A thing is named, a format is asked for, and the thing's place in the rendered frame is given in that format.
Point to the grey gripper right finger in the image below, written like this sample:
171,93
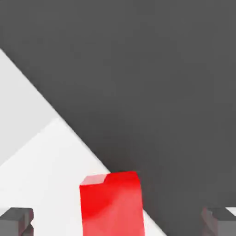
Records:
221,224

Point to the small red cube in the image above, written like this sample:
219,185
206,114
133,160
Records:
112,204

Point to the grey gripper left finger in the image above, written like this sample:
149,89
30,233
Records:
12,221

